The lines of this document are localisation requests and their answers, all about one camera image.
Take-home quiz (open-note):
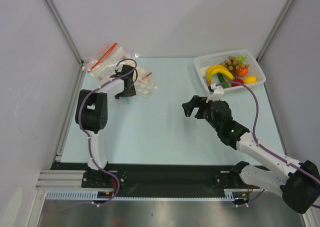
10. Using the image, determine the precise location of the blue zipper clear bag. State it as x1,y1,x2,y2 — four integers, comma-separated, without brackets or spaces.
100,79,129,103

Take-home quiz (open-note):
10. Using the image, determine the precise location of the brown longan bunch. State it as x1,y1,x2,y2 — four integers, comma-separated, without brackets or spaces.
220,55,242,74

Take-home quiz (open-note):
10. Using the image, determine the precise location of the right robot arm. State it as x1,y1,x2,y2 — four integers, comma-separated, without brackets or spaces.
182,95,320,214

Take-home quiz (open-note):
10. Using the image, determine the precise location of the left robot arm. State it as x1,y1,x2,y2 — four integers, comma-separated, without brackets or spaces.
75,64,138,187

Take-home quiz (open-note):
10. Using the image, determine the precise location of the polka dot zip bag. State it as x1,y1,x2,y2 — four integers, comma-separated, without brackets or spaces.
133,65,158,98

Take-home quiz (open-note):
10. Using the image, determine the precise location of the red zipper clear bag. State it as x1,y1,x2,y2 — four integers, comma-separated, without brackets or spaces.
82,42,140,83

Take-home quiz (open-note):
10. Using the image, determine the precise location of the green cucumber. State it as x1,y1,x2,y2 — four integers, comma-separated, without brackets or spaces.
217,73,229,89

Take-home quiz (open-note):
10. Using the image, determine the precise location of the red pomegranate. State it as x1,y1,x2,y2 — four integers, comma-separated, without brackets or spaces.
231,78,244,87

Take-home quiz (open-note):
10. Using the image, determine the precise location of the yellow banana bunch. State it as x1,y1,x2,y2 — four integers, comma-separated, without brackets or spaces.
206,64,235,85

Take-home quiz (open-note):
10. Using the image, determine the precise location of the yellow lemon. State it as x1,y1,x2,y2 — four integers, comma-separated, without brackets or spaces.
243,75,258,85

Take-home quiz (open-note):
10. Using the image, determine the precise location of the orange fruit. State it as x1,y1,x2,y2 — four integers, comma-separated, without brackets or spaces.
236,67,249,77

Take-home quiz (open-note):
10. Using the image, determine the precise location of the white plastic basket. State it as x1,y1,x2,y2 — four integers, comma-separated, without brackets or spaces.
194,49,266,94

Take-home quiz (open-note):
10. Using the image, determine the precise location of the green celery stalk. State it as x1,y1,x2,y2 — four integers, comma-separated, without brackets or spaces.
235,55,249,65

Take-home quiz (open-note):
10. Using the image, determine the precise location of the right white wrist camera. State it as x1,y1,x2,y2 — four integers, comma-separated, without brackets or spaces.
206,84,224,103

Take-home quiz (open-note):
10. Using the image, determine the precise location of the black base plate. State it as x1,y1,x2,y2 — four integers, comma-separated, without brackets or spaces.
50,162,256,199

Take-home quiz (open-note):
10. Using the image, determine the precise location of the white slotted cable duct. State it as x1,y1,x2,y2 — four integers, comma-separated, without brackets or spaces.
46,190,247,202

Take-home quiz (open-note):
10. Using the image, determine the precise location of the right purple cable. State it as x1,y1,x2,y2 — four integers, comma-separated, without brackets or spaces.
217,80,320,209

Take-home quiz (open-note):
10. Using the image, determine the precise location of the left aluminium frame post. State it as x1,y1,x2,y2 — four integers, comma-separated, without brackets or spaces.
36,0,85,65

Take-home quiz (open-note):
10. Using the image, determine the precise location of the aluminium frame post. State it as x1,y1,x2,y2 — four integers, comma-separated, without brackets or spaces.
256,0,296,63
36,0,85,65

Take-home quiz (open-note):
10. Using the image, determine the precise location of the right aluminium frame post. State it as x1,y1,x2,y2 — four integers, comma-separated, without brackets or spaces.
256,0,296,63

